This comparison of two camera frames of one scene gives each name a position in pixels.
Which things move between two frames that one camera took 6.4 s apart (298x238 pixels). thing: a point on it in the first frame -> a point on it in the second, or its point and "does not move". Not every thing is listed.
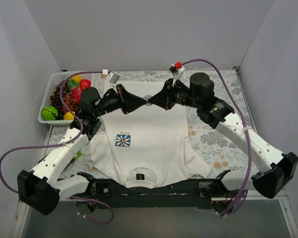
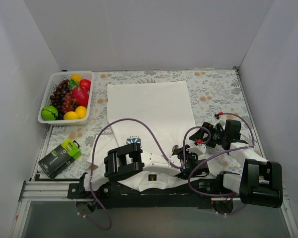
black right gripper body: [169, 94] -> [203, 134]
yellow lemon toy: [68, 116] does not move
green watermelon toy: [49, 113] does not move
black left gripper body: [123, 99] -> [180, 153]
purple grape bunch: [55, 100] does not move
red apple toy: [84, 83] does not move
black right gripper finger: [161, 99] -> [199, 135]
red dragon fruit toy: [76, 94] does not move
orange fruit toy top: [77, 78] does not move
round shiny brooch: [146, 97] -> [175, 147]
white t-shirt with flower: [146, 147] does not move
